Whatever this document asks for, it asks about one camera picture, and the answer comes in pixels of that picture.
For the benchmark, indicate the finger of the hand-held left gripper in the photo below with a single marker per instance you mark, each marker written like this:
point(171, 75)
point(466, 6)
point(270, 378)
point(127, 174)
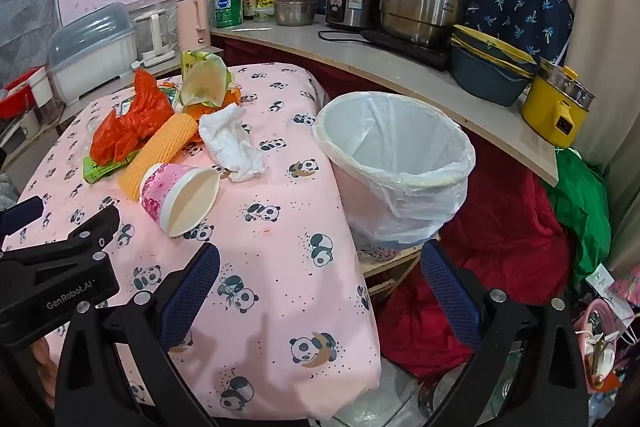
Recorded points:
point(95, 229)
point(20, 214)

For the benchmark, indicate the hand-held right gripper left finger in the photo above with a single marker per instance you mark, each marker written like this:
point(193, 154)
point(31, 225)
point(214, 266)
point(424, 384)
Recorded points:
point(192, 292)

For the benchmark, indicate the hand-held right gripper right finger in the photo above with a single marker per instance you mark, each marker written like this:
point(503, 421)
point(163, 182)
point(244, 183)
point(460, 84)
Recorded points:
point(450, 292)

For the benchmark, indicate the pink paper cup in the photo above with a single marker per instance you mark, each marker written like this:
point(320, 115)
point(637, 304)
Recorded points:
point(160, 197)

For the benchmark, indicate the large orange foam net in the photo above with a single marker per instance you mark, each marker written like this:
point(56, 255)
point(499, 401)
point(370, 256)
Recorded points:
point(155, 147)

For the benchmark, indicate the orange plastic bag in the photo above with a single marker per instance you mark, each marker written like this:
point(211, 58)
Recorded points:
point(135, 107)

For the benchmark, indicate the pink trash bin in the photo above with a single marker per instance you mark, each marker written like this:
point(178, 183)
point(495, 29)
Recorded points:
point(350, 202)

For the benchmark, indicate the white tissue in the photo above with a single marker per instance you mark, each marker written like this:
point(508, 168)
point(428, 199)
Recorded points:
point(225, 137)

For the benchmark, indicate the clear plastic wrapper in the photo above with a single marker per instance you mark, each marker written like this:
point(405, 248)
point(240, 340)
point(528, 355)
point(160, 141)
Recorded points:
point(205, 82)

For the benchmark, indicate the orange snack packet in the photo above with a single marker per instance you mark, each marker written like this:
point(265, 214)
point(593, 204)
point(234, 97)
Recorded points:
point(231, 99)

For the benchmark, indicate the yellow-green packet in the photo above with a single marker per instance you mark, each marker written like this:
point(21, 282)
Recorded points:
point(192, 58)

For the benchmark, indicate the person's left hand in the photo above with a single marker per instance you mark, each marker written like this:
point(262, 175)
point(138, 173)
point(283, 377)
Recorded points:
point(44, 367)

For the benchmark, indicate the wooden stool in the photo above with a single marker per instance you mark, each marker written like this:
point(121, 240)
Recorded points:
point(392, 268)

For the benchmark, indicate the red cloth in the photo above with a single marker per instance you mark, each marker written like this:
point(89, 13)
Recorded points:
point(500, 227)

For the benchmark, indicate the pink panda print blanket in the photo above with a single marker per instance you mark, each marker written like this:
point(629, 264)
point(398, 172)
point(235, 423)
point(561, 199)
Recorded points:
point(280, 257)

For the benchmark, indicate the red white storage box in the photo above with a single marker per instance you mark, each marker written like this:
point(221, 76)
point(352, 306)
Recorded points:
point(20, 89)

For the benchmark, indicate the pink plastic basket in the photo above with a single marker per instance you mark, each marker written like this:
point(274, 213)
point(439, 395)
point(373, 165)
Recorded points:
point(600, 332)

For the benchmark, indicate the green cloth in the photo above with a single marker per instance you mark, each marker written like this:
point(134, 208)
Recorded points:
point(580, 207)

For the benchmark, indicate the clear lid dish box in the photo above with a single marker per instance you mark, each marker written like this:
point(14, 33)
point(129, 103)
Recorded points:
point(90, 57)

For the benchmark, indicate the wooden side shelf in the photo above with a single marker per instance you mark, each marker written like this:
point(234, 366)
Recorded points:
point(160, 68)

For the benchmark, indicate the white glass kettle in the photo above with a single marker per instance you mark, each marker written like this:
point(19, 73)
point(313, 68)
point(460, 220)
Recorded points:
point(155, 34)

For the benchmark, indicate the yellow electric pot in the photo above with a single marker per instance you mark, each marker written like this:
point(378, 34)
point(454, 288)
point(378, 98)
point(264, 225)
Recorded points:
point(545, 107)

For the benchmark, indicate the blue basin yellow rim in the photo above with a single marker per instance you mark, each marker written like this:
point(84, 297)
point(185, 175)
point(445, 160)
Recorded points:
point(485, 82)
point(492, 39)
point(480, 53)

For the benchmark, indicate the pink electric kettle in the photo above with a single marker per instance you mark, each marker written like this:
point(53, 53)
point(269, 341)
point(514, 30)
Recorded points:
point(192, 24)

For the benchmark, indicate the black induction cooker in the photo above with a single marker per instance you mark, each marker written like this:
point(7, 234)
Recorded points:
point(400, 49)

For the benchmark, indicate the grey curved counter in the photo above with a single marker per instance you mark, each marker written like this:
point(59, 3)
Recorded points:
point(350, 57)

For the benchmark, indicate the green tin can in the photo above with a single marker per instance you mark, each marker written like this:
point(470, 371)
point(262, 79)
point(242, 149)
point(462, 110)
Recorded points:
point(227, 9)

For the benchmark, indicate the beige curtain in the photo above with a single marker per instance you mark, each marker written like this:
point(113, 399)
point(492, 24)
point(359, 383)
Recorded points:
point(600, 57)

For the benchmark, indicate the large steel steamer pot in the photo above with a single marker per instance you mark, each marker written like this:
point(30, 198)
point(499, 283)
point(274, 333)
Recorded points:
point(425, 2)

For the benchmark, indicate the small steel pot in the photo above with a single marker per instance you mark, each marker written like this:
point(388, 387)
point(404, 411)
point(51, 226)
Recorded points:
point(295, 13)

